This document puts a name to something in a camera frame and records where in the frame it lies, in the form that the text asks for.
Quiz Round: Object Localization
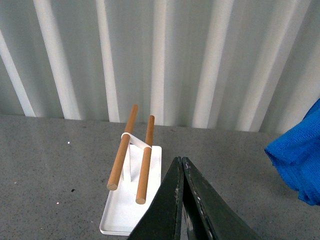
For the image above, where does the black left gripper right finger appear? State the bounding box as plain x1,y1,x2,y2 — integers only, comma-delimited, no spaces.
182,157,260,240

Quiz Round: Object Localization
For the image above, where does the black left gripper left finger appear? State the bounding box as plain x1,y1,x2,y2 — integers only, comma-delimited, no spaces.
128,157,184,240

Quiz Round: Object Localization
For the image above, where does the blue microfiber cloth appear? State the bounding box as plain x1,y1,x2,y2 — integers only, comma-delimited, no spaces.
264,100,320,206

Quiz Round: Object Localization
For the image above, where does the white rack with wooden bars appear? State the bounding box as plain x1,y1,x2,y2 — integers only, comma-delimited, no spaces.
99,104,162,236

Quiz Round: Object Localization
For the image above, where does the white pleated curtain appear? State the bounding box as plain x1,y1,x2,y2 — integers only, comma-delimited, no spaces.
0,0,320,133

